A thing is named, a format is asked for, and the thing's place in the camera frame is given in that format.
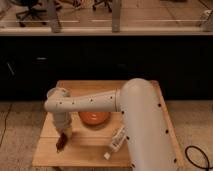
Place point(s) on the grey metal post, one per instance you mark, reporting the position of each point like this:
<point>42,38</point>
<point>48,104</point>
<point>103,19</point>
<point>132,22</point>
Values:
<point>52,16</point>
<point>116,11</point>

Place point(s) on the grey metal post centre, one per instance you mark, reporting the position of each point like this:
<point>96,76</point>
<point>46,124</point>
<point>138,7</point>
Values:
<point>116,11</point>

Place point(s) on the orange bowl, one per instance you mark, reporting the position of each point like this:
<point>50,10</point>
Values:
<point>94,118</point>

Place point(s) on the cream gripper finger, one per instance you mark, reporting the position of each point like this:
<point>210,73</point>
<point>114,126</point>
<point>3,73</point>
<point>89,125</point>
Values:
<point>67,132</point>

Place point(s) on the grey metal post left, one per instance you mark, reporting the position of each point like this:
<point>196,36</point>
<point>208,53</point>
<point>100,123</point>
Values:
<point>52,16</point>

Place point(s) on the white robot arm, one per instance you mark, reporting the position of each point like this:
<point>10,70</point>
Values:
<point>147,133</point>

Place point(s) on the clear plastic bottle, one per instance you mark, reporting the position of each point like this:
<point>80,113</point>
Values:
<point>116,142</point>

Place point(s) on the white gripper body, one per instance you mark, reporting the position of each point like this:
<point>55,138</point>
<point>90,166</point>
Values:
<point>62,120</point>

